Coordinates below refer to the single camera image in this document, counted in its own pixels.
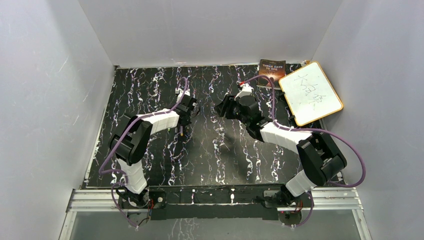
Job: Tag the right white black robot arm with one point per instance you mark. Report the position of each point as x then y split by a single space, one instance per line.
319 155

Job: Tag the white board wooden frame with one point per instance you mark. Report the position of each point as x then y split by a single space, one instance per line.
309 94

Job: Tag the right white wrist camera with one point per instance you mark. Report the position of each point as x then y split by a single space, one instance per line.
244 90

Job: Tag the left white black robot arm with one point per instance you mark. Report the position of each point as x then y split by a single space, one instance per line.
132 141

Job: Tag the brown book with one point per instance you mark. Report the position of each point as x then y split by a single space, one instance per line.
273 69

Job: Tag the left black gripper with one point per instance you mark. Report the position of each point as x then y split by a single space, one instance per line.
189 123

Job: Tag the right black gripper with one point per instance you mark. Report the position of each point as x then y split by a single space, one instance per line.
226 106

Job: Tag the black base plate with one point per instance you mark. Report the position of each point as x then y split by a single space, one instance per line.
214 201

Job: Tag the aluminium frame rail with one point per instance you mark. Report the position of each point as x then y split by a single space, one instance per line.
325 198

